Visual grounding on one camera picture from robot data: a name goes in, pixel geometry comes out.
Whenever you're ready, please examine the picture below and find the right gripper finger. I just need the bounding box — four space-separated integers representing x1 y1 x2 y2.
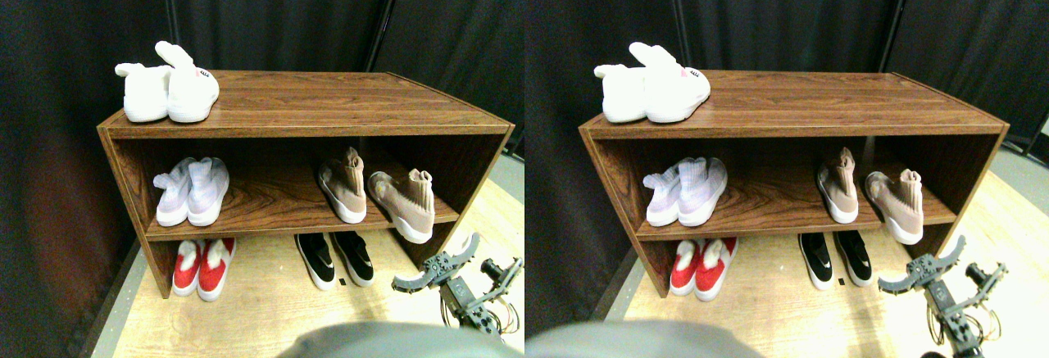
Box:
392 256 445 292
929 236 967 278
441 233 482 277
879 257 933 293

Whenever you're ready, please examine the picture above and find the black shoe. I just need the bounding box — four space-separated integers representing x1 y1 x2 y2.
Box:
833 231 874 288
331 232 375 288
799 233 837 292
295 233 338 292

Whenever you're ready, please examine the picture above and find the beige shoe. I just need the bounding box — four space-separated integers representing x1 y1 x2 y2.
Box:
367 169 436 245
816 147 860 224
318 147 368 224
865 169 924 246

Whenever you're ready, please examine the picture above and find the red shoe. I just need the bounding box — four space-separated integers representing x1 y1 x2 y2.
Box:
695 238 739 302
197 238 237 302
670 240 704 297
172 240 204 297

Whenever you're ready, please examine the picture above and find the brown shoe rack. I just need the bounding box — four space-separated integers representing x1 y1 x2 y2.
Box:
96 70 515 299
578 70 1010 299

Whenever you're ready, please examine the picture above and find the lilac shoe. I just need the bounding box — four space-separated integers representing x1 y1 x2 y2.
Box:
153 157 198 228
187 157 230 228
678 157 729 228
643 158 689 228

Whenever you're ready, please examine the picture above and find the white shoe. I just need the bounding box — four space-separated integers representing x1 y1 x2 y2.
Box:
594 64 656 124
115 62 173 124
629 42 711 124
155 41 220 124

